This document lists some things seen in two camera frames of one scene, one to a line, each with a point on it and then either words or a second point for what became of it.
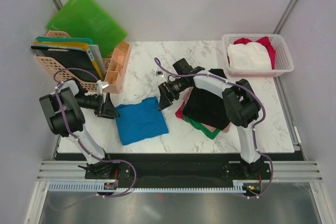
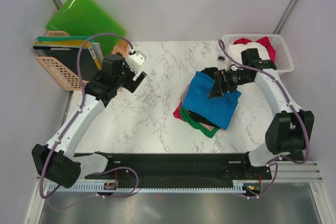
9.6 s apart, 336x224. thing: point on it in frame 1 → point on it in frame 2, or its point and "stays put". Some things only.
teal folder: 69,39 stays put
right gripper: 167,95 → 222,78
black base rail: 179,168 stays put
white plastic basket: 283,62 stays put
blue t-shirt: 138,121 → 220,109
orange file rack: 61,74 stays put
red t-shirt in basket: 265,41 stays put
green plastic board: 80,16 stays put
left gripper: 105,109 → 137,81
